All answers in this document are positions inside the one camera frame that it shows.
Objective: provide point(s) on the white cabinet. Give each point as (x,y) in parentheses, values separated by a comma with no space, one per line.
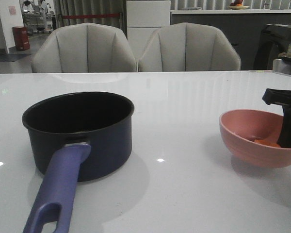
(143,18)

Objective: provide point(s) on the pink bowl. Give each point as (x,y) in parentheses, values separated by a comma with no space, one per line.
(240,127)

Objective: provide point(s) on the dark blue saucepan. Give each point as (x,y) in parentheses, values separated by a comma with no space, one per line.
(75,137)

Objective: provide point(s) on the grey counter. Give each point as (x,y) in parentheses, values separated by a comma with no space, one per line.
(241,27)

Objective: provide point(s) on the fruit plate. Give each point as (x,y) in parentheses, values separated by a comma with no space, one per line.
(237,5)

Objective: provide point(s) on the grey upholstered chair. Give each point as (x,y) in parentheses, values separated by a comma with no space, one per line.
(188,47)
(82,48)

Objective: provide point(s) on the orange ham slices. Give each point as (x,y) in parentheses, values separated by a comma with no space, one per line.
(266,143)

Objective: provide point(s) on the red barrier belt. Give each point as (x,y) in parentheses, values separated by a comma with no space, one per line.
(116,15)

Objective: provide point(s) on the red trash bin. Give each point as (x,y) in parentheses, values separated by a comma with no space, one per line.
(21,38)

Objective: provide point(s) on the left grey upholstered chair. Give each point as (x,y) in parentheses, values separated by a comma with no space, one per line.
(82,48)

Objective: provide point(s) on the dark appliance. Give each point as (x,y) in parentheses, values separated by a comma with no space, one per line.
(274,39)

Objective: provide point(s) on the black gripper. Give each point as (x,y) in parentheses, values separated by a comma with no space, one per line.
(282,98)

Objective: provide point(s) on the right grey upholstered chair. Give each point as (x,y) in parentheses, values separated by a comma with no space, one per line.
(188,47)

